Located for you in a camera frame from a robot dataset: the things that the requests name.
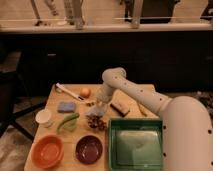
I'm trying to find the orange bowl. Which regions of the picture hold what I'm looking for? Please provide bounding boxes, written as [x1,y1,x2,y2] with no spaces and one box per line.
[31,135,64,169]

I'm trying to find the white cup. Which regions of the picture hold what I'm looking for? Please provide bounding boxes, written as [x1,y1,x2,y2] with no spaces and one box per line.
[35,109,52,127]

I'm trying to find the blue sponge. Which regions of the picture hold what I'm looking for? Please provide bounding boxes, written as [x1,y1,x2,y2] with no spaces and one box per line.
[57,102,76,113]

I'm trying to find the bunch of dark grapes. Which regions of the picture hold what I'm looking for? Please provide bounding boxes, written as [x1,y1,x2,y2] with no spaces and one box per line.
[87,115,107,131]

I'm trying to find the green plastic tray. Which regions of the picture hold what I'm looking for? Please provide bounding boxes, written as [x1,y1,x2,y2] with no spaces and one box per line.
[108,119,163,171]

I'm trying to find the white handled knife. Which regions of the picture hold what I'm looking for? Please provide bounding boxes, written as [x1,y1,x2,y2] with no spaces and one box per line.
[55,83,84,101]

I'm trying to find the black chair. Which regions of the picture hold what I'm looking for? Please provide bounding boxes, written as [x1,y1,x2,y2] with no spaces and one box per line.
[0,51,46,141]

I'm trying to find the dark purple bowl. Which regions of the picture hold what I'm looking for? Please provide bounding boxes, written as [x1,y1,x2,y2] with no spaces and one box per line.
[75,135,103,165]

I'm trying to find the yellow banana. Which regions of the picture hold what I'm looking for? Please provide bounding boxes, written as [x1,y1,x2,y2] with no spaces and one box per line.
[137,103,148,117]

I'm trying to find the brown block brush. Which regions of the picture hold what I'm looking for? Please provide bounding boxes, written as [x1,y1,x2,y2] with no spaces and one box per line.
[110,100,130,117]

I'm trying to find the green pea pod toy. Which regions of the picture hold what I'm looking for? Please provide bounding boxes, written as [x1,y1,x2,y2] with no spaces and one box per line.
[56,113,79,132]

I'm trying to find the orange fruit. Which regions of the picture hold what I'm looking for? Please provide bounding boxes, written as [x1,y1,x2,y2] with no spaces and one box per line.
[80,87,91,98]

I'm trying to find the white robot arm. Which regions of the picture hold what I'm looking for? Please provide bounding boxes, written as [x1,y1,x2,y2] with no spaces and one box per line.
[96,68,213,171]

